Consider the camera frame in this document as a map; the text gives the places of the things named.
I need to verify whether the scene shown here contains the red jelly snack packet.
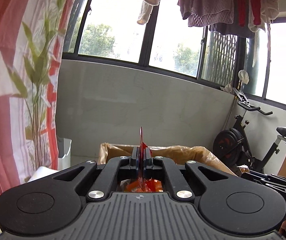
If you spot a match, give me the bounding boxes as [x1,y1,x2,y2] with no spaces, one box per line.
[136,126,153,182]

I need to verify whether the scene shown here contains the exercise bike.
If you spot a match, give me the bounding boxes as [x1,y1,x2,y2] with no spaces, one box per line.
[212,88,286,173]

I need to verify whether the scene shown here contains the orange chip bag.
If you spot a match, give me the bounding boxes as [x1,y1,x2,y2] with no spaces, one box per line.
[120,179,164,193]

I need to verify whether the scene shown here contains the red patterned curtain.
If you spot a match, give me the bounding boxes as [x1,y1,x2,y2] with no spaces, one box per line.
[0,0,84,240]

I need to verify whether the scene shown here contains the hanging clothes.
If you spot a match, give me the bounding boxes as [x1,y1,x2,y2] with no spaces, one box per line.
[136,0,283,39]

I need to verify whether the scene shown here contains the brown cardboard box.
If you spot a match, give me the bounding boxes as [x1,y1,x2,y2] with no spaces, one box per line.
[97,142,235,176]

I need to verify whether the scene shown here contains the white bin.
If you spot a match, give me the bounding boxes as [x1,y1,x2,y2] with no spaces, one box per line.
[57,137,72,171]

